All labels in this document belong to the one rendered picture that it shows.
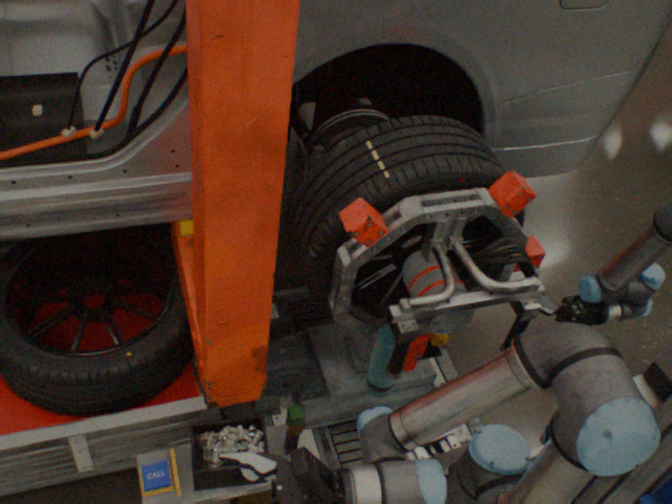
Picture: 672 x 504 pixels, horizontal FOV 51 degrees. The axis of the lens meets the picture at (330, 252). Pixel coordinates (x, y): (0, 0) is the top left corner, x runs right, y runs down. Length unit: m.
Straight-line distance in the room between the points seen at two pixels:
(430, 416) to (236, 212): 0.56
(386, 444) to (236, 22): 0.75
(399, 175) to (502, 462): 0.73
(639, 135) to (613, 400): 3.50
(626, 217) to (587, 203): 0.20
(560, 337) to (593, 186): 2.85
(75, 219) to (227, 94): 0.97
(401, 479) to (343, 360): 1.38
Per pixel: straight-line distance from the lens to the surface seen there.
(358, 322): 1.99
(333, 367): 2.47
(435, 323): 1.85
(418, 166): 1.77
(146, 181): 2.05
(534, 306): 1.85
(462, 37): 2.03
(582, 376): 1.09
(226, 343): 1.77
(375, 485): 1.13
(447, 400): 1.22
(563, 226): 3.62
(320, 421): 2.46
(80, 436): 2.17
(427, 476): 1.16
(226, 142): 1.30
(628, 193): 4.01
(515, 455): 1.47
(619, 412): 1.07
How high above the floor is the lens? 2.26
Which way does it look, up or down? 46 degrees down
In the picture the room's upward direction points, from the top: 10 degrees clockwise
